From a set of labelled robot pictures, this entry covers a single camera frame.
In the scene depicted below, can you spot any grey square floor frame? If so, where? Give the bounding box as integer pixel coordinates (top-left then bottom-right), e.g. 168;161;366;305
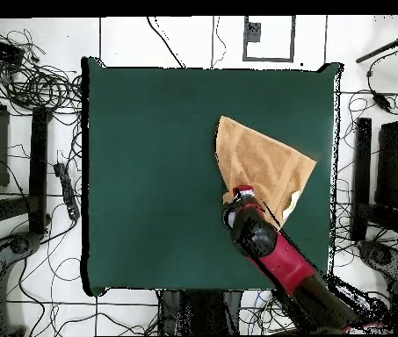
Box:
242;15;296;63

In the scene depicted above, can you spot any black coiled cable bundle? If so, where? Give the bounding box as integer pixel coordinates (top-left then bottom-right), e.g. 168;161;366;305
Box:
0;27;83;113

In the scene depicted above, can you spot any dark green table cloth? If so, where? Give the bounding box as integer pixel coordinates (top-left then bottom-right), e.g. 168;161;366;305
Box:
80;56;344;298

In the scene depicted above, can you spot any long black cable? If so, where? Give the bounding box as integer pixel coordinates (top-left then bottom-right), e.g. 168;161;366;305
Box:
146;16;185;68

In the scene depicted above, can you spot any black power strip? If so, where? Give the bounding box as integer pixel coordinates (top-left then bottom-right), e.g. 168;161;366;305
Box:
53;161;81;221

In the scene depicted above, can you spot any black tripod pole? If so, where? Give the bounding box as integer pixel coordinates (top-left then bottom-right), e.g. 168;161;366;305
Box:
355;15;398;65

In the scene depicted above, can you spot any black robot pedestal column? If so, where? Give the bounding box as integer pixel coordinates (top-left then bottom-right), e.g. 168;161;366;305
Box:
157;289;243;336

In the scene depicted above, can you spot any grey pedestal leg with caster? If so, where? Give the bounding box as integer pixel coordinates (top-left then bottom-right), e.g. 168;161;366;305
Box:
0;231;43;336
357;240;398;283

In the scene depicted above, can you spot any black electronics box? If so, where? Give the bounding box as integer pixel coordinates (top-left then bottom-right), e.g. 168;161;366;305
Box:
0;35;25;66

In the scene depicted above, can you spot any tan terry towel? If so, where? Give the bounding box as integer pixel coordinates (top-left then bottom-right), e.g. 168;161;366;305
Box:
214;115;317;231

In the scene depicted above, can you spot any dark grey square plate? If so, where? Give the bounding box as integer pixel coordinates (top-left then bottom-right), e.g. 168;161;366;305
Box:
243;21;262;43

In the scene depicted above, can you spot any black metal frame stand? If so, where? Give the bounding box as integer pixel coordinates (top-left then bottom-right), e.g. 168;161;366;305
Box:
350;117;398;243
0;76;52;240

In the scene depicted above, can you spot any black power adapter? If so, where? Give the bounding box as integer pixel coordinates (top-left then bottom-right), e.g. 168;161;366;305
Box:
371;90;393;113

